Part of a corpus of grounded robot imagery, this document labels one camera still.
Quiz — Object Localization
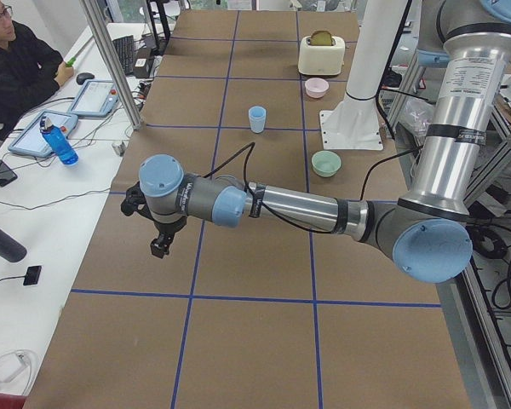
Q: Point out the small black square device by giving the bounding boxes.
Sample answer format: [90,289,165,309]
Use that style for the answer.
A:
[23,265,42,286]

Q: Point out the blue water bottle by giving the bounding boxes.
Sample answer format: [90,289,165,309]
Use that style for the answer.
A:
[39,115,78,165]

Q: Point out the teach pendant far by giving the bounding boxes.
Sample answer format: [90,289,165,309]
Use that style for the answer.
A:
[67,79,118,118]

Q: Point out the teach pendant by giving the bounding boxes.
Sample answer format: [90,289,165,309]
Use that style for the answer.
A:
[67,79,118,118]
[9,110,78,158]

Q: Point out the black thermos bottle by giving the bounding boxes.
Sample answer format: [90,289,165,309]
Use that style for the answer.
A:
[0,229,27,262]

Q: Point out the teach pendant near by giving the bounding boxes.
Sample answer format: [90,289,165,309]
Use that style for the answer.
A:
[9,110,78,158]

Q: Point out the green bowl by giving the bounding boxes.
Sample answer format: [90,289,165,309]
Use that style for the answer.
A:
[311,150,342,178]

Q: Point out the black computer mouse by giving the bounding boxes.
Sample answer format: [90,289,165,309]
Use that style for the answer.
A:
[76,72,95,85]

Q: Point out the black smartphone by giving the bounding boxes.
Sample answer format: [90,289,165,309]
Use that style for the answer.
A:
[0,159,18,187]

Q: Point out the black keyboard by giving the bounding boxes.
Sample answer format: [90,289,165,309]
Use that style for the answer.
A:
[112,35,135,76]

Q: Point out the pink bowl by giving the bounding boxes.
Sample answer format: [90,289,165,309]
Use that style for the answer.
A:
[304,78,329,99]

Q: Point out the seated person in black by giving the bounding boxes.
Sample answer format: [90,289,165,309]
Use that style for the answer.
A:
[0,1,74,141]

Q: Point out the cream toaster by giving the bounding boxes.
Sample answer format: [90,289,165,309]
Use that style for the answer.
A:
[297,36,346,76]

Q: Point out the toast slice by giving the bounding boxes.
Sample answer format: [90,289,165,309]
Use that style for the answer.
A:
[309,30,334,46]

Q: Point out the clear plastic bag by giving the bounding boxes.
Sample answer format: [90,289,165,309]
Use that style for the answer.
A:
[399,98,435,145]

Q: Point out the white cable bundle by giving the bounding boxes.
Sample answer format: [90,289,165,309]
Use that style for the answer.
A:
[0,349,37,395]

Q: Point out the white central pedestal column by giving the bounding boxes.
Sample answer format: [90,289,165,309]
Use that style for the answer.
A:
[319,0,411,151]

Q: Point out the aluminium frame post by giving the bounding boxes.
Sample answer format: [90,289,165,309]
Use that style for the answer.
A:
[79,0,142,130]

